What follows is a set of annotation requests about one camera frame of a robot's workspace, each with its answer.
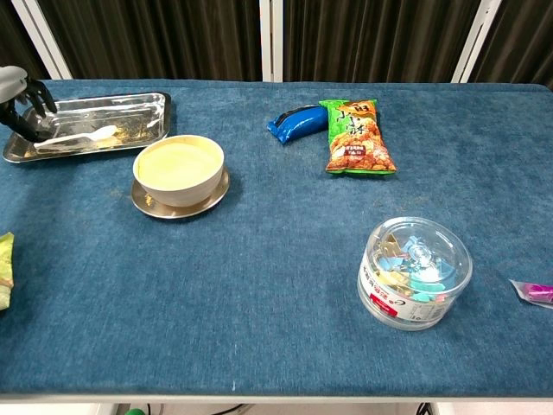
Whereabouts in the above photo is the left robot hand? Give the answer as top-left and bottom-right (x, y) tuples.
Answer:
(0, 66), (58, 143)

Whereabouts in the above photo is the white plastic spoon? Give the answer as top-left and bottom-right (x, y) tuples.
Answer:
(33, 124), (118, 150)

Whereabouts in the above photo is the rectangular steel tray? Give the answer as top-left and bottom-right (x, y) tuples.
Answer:
(2, 91), (173, 164)

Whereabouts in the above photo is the bowl with yellow filling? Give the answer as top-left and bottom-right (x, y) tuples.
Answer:
(132, 134), (226, 208)

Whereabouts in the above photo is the dark pleated curtain panel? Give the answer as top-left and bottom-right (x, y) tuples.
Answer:
(283, 0), (480, 84)
(0, 0), (48, 82)
(468, 0), (553, 90)
(36, 0), (263, 82)

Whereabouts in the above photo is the crumpled yellow-green snack bag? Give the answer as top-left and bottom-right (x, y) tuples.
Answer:
(0, 232), (16, 311)

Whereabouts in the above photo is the round metal saucer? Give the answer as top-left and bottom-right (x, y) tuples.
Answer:
(130, 167), (231, 220)

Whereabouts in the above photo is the blue snack packet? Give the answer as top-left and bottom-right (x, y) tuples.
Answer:
(266, 105), (329, 146)

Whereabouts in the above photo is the blue table cloth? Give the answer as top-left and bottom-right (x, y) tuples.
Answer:
(0, 78), (553, 399)

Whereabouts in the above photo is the green snack bag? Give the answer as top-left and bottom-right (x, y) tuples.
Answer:
(318, 98), (397, 176)

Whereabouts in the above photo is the clear round clip container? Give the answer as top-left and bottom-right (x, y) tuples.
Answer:
(357, 216), (474, 332)

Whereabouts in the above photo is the pink item in clear wrapper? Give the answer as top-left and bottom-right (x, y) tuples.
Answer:
(508, 278), (553, 310)

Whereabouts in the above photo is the white frame post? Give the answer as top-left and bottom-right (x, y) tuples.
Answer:
(258, 0), (285, 83)
(450, 0), (505, 84)
(10, 0), (73, 80)

